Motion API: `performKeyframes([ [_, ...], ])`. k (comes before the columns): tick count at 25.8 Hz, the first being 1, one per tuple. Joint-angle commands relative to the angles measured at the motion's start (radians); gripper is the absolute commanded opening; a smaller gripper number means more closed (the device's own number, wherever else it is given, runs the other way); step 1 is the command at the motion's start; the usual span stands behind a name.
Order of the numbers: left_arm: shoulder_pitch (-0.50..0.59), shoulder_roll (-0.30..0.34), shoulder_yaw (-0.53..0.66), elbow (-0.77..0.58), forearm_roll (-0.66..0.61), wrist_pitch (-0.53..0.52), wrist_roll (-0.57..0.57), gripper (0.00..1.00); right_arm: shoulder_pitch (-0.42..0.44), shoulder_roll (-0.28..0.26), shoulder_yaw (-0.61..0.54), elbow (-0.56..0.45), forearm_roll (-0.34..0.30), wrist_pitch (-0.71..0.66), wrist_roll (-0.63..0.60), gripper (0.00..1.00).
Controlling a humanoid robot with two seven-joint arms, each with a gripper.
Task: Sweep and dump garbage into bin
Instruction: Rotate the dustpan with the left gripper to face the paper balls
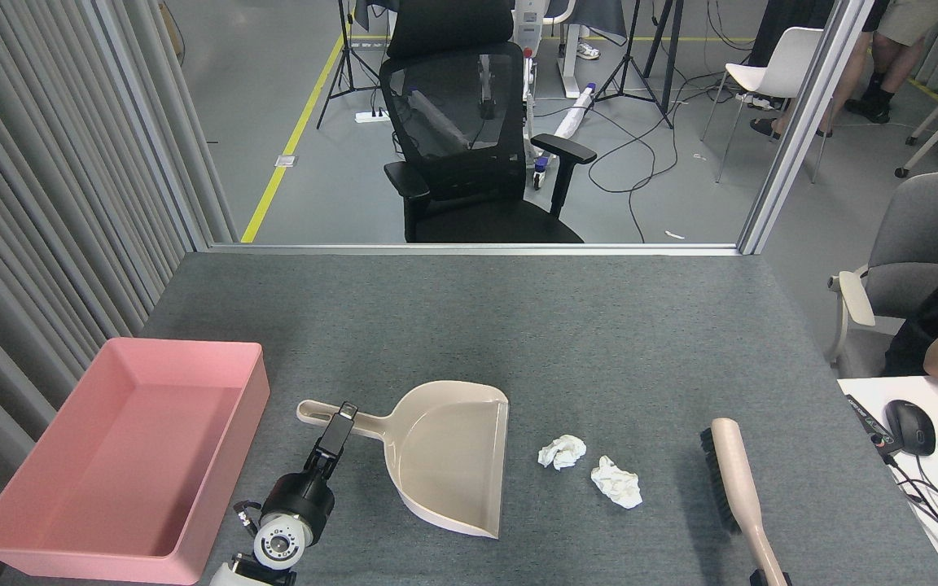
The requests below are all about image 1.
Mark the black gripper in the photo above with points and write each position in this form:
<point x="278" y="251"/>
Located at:
<point x="302" y="500"/>

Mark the beige brush with black bristles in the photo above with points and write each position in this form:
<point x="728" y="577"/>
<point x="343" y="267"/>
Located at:
<point x="738" y="480"/>

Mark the beige plastic dustpan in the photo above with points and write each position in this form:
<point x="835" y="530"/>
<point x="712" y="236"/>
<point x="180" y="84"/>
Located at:
<point x="453" y="456"/>

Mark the white paper ball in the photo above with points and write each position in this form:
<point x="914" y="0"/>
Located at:
<point x="563" y="452"/>
<point x="617" y="484"/>

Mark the pink plastic bin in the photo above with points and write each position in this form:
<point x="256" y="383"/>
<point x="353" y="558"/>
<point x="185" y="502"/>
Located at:
<point x="111" y="439"/>

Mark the small black device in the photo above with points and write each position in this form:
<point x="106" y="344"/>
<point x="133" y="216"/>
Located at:
<point x="872" y="423"/>

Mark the black computer mouse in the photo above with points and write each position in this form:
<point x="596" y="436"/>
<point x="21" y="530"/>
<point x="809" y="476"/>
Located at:
<point x="910" y="427"/>

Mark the seated person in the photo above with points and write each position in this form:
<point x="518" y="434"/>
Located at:
<point x="917" y="342"/>

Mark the metal floor socket plate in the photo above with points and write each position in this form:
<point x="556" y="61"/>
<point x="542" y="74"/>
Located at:
<point x="286" y="160"/>

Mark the black mesh office chair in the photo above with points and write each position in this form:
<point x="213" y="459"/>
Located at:
<point x="461" y="163"/>

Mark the white power strip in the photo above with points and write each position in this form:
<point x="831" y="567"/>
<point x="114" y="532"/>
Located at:
<point x="373" y="116"/>

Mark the grey chair with white armrest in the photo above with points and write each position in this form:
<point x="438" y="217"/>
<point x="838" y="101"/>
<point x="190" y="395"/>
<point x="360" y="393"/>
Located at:
<point x="925" y="236"/>

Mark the black tripod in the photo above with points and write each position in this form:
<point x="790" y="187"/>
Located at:
<point x="630" y="49"/>
<point x="346" y="41"/>

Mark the person on white chair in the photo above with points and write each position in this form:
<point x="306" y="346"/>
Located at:
<point x="762" y="128"/>

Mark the white stand on wheels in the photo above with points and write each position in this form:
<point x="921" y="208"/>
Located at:
<point x="528" y="24"/>

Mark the white sneaker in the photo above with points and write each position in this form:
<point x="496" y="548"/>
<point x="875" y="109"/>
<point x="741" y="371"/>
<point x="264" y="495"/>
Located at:
<point x="589" y="52"/>

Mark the white plastic chair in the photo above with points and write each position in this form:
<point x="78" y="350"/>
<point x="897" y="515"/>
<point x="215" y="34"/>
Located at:
<point x="786" y="61"/>

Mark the standing person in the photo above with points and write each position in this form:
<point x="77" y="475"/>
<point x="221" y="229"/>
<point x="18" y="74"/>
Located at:
<point x="909" y="24"/>

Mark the silver table edge rail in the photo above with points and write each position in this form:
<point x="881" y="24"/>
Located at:
<point x="469" y="248"/>

